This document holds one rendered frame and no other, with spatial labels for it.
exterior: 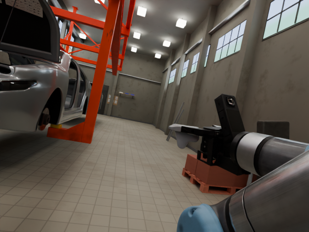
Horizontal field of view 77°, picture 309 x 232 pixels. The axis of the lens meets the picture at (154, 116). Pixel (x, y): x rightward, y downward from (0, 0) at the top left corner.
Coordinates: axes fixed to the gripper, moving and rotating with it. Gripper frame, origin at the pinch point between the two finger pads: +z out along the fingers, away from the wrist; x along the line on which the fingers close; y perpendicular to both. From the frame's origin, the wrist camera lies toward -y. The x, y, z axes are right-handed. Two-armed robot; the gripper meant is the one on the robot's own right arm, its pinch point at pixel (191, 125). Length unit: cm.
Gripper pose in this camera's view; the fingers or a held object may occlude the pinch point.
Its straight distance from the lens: 57.0
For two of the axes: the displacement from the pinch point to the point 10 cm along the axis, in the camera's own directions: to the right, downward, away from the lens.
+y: -0.8, 9.9, 0.7
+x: 9.1, 0.5, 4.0
